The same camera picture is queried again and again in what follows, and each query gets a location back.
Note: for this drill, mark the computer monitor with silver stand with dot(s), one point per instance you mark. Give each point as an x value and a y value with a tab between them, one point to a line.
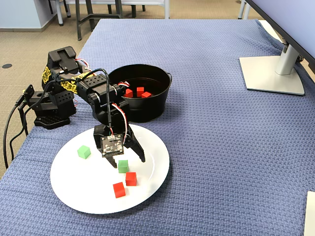
268	73

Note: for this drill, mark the blue woven table cloth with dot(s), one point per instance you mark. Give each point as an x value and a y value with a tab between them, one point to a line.
221	147

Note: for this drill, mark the white round plate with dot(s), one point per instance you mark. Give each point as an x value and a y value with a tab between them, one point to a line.
103	196

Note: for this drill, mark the white metal furniture legs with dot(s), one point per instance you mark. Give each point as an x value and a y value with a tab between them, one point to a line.
242	9

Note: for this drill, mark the black metal bucket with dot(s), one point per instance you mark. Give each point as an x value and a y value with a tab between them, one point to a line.
147	110

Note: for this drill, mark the white rectangular object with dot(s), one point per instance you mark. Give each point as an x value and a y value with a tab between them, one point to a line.
310	216

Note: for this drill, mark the gray metal table frame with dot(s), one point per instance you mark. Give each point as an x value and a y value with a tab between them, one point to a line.
118	8

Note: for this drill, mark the dark chair legs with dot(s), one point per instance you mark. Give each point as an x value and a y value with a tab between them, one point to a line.
68	9
133	11

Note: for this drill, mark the black round floor outlet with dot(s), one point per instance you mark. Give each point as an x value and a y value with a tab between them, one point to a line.
7	66

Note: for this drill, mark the green cube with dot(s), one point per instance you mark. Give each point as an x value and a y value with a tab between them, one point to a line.
84	151
123	166

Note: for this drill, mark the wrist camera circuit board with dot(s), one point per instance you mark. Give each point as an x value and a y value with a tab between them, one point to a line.
112	145

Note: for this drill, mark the red cube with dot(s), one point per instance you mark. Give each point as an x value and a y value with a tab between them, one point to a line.
146	95
131	178
119	189
140	91
128	93

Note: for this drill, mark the black robot arm with yellow lettering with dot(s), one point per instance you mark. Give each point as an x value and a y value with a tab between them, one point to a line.
64	59

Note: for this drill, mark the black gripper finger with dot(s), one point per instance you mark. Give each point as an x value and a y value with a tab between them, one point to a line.
134	145
98	137

